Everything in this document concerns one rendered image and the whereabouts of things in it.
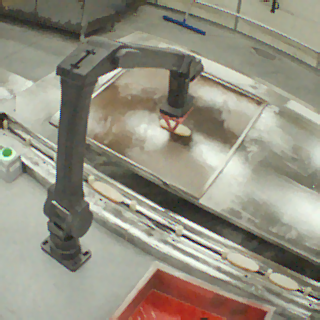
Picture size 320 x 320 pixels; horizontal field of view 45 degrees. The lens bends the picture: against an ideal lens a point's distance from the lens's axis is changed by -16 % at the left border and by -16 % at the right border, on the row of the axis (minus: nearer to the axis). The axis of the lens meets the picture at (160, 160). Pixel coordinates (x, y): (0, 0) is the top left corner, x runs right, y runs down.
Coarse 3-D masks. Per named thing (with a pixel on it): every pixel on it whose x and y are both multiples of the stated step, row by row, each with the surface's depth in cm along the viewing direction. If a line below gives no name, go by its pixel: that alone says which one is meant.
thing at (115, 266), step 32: (0, 192) 116; (32, 192) 119; (0, 224) 106; (32, 224) 109; (96, 224) 114; (0, 256) 98; (32, 256) 100; (96, 256) 105; (128, 256) 107; (0, 288) 89; (32, 288) 92; (64, 288) 95; (96, 288) 97; (128, 288) 99
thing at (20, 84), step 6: (0, 72) 172; (6, 72) 172; (0, 78) 167; (6, 78) 168; (12, 78) 168; (18, 78) 168; (0, 84) 163; (6, 84) 164; (12, 84) 164; (18, 84) 164; (24, 84) 165; (30, 84) 165; (12, 90) 160; (18, 90) 161
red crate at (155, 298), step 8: (152, 296) 97; (160, 296) 97; (168, 296) 98; (144, 304) 95; (152, 304) 95; (160, 304) 95; (168, 304) 96; (176, 304) 96; (184, 304) 96; (136, 312) 92; (144, 312) 93; (152, 312) 93; (160, 312) 93; (168, 312) 94; (176, 312) 94; (184, 312) 94; (192, 312) 94; (200, 312) 94; (208, 312) 95
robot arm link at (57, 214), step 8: (56, 208) 94; (64, 208) 94; (48, 216) 96; (56, 216) 94; (64, 216) 94; (48, 224) 97; (56, 224) 98; (64, 224) 94; (56, 232) 96; (64, 232) 95; (64, 240) 97
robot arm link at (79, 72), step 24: (96, 48) 77; (120, 48) 79; (72, 72) 74; (96, 72) 76; (72, 96) 77; (72, 120) 80; (72, 144) 83; (72, 168) 86; (48, 192) 95; (72, 192) 90; (72, 216) 93
